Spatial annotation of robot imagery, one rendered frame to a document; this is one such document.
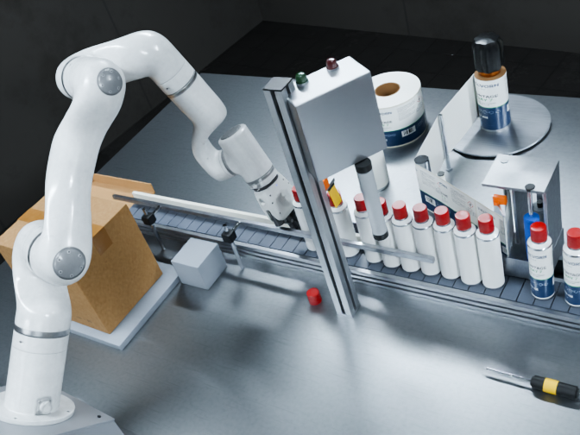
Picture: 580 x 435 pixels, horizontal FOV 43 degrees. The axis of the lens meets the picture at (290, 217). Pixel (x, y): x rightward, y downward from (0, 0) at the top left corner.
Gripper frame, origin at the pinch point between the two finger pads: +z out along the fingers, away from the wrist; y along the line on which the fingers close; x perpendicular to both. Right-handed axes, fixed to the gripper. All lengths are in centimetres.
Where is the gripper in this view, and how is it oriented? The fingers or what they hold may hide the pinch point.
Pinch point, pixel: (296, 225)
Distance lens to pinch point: 200.8
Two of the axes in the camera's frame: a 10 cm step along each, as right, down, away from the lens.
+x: -6.9, 1.1, 7.2
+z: 5.3, 7.5, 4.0
